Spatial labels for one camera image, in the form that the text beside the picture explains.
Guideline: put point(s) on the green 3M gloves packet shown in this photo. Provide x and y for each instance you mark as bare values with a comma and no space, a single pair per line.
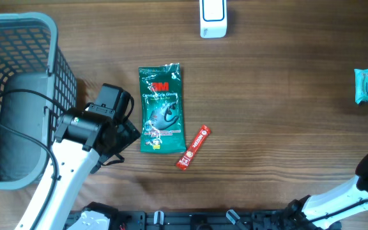
163,130

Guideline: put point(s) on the red coffee stick sachet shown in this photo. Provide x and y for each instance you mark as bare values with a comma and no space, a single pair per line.
190,153

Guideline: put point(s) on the pale green wipes packet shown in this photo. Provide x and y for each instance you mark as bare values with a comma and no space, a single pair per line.
361,85

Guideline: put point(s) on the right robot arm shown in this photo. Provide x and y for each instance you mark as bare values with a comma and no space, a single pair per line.
323,210

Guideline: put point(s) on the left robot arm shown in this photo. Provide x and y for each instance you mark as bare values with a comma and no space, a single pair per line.
84,141

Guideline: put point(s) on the white barcode scanner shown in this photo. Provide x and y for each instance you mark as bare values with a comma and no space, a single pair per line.
213,18

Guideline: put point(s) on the grey plastic mesh basket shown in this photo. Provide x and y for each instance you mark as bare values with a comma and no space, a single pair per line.
36,86

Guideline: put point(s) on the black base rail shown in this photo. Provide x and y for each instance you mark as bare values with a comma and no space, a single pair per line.
230,219

